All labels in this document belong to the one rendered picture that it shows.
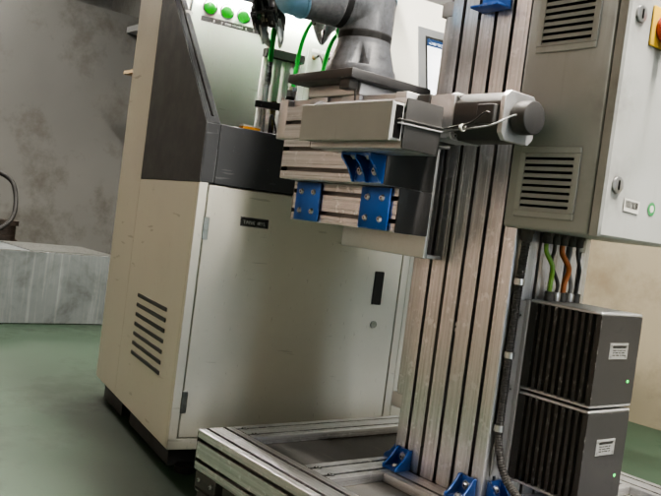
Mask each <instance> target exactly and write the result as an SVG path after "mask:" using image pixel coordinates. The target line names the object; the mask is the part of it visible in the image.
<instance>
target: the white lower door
mask: <svg viewBox="0 0 661 496"><path fill-rule="evenodd" d="M292 199H293V197H290V196H283V195H276V194H270V193H263V192H256V191H249V190H242V189H235V188H228V187H221V186H214V185H208V191H207V199H206V207H205V215H204V223H203V231H202V240H201V248H200V256H199V264H198V271H197V279H196V287H195V295H194V303H193V311H192V319H191V327H190V335H189V342H188V351H187V359H186V367H185V375H184V383H183V391H182V399H181V406H180V414H179V422H178V430H177V437H198V432H199V429H204V428H218V427H233V426H247V425H262V424H276V423H289V422H304V421H318V420H333V419H346V418H361V417H375V416H382V409H383V402H384V394H385V387H386V379H387V373H388V365H389V357H390V350H391V336H392V328H393V321H394V313H395V306H396V299H397V291H398V284H399V276H400V269H401V261H402V255H398V254H393V253H387V252H381V251H375V250H369V249H363V248H356V247H350V246H344V245H341V240H342V232H343V226H341V225H333V224H326V223H318V222H310V221H304V220H296V219H291V218H290V215H291V207H292Z"/></svg>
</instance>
